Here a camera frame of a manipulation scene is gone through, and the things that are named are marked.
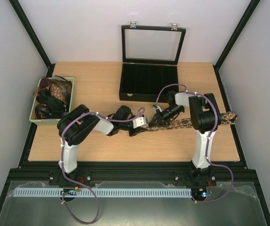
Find light blue slotted cable duct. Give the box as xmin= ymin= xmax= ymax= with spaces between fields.
xmin=13 ymin=188 xmax=192 ymax=198

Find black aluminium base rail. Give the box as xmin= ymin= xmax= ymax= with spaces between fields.
xmin=6 ymin=162 xmax=260 ymax=188

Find brown patterned tie over basket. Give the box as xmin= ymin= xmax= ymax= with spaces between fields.
xmin=33 ymin=84 xmax=67 ymax=104

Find dark ties in basket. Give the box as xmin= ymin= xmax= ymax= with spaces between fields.
xmin=32 ymin=75 xmax=73 ymax=120

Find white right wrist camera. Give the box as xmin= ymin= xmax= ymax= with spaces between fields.
xmin=152 ymin=105 xmax=163 ymax=112

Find black compartment display box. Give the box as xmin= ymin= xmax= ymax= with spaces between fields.
xmin=119 ymin=22 xmax=186 ymax=103

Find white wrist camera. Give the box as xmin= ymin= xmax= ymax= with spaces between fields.
xmin=132 ymin=116 xmax=148 ymax=129
xmin=152 ymin=105 xmax=163 ymax=112

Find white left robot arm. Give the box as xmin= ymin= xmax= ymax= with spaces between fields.
xmin=49 ymin=105 xmax=148 ymax=186

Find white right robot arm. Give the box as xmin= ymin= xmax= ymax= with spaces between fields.
xmin=149 ymin=91 xmax=222 ymax=185

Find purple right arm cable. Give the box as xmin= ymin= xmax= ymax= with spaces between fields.
xmin=154 ymin=84 xmax=235 ymax=204

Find patterned paisley tie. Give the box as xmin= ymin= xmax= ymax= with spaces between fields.
xmin=142 ymin=112 xmax=238 ymax=131

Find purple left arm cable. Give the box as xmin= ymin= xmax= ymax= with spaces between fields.
xmin=60 ymin=107 xmax=145 ymax=224

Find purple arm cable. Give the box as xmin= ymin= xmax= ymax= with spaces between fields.
xmin=154 ymin=84 xmax=235 ymax=204
xmin=60 ymin=107 xmax=145 ymax=224

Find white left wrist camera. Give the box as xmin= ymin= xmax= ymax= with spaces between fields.
xmin=132 ymin=116 xmax=148 ymax=129

